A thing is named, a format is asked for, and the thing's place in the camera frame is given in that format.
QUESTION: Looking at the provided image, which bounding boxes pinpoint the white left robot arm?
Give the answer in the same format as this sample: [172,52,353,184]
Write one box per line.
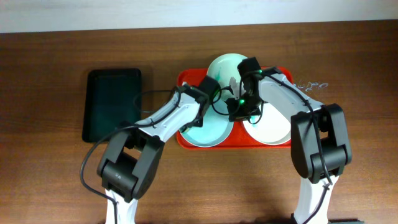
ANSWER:
[97,84,215,223]

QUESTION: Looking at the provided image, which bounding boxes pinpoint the mint green plate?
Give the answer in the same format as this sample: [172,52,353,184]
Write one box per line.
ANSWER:
[206,54,247,101]

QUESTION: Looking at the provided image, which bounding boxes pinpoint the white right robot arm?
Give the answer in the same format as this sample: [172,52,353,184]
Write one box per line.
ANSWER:
[227,65,352,223]

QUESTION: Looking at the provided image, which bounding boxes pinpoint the black plastic tray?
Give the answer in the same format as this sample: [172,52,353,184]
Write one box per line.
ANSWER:
[82,68,142,142]

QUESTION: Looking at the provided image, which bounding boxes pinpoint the red plastic tray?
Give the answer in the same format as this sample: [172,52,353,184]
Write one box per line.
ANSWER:
[176,68,291,150]

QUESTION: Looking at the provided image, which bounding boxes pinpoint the white plate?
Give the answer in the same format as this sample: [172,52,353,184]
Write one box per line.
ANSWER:
[243,103,290,146]

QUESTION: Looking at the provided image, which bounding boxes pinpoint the light blue plate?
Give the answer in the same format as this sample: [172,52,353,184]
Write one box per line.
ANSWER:
[181,106,234,147]

